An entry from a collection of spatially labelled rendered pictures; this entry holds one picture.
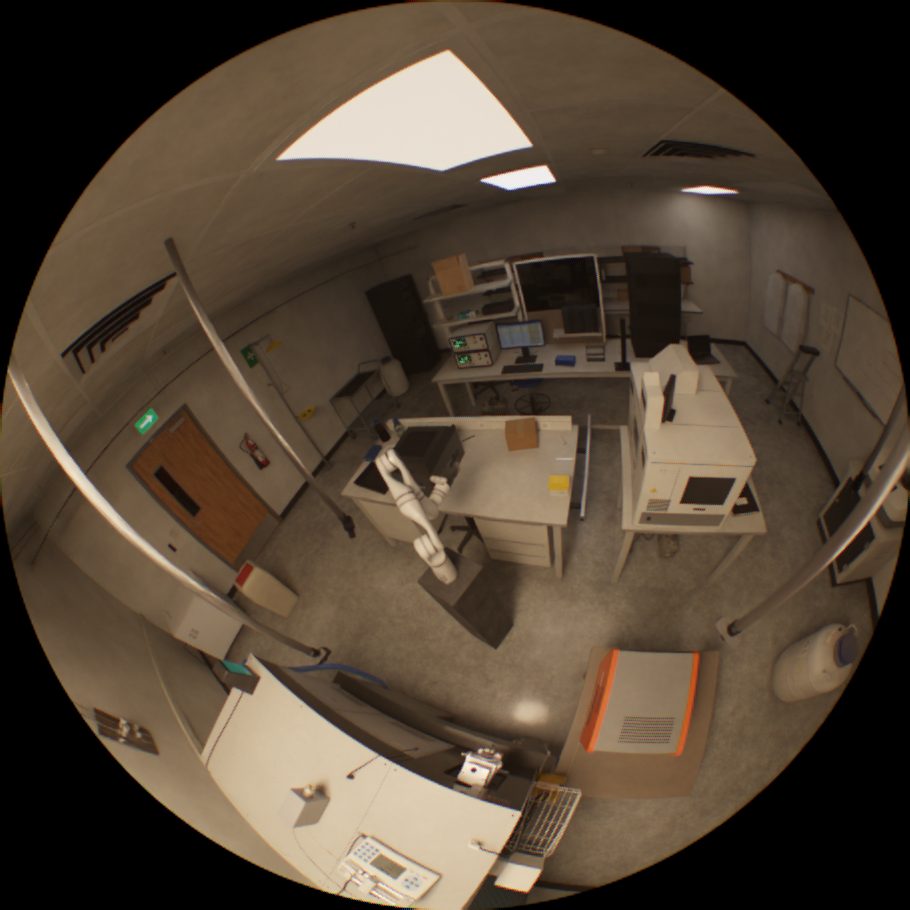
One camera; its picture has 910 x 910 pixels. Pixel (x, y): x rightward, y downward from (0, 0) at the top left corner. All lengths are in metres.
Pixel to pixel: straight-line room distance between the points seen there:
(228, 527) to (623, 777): 4.46
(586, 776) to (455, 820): 0.83
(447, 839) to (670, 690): 0.88
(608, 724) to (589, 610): 1.40
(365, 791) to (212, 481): 3.72
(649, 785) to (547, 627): 1.44
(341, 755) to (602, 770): 1.14
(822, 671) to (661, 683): 1.47
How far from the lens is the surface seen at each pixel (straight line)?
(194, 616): 3.80
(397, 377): 5.62
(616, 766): 1.73
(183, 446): 4.05
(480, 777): 1.13
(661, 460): 1.38
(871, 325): 4.14
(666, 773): 1.81
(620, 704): 1.26
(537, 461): 2.10
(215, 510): 4.24
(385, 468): 1.35
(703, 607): 2.71
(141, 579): 4.26
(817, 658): 2.49
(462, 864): 1.10
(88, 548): 4.16
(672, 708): 1.32
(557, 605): 2.49
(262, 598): 3.32
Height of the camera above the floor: 2.37
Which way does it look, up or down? 39 degrees down
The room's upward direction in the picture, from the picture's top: 22 degrees counter-clockwise
